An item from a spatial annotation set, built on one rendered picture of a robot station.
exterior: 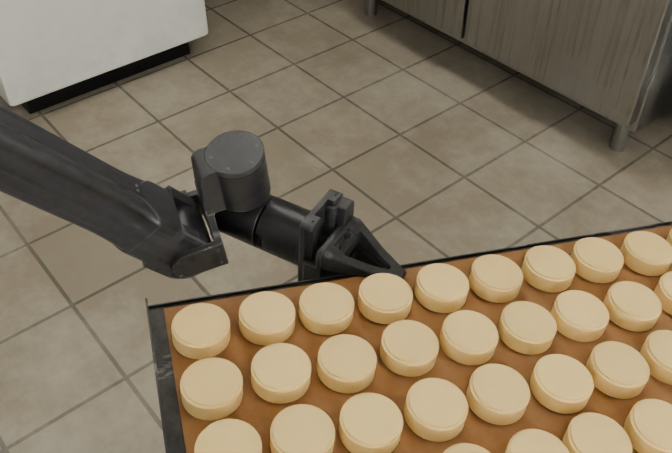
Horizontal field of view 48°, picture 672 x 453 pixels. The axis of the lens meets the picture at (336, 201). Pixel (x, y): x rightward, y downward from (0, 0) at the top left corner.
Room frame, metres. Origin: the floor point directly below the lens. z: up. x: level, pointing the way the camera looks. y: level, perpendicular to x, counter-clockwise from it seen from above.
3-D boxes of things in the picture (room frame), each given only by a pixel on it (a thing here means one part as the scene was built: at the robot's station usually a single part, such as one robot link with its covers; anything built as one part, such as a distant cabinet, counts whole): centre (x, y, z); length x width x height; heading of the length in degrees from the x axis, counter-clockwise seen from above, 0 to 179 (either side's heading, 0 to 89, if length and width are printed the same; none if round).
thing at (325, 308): (0.44, 0.01, 1.00); 0.05 x 0.05 x 0.02
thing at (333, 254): (0.52, -0.02, 0.98); 0.09 x 0.07 x 0.07; 62
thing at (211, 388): (0.35, 0.10, 1.01); 0.05 x 0.05 x 0.02
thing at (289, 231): (0.55, 0.04, 0.99); 0.07 x 0.07 x 0.10; 62
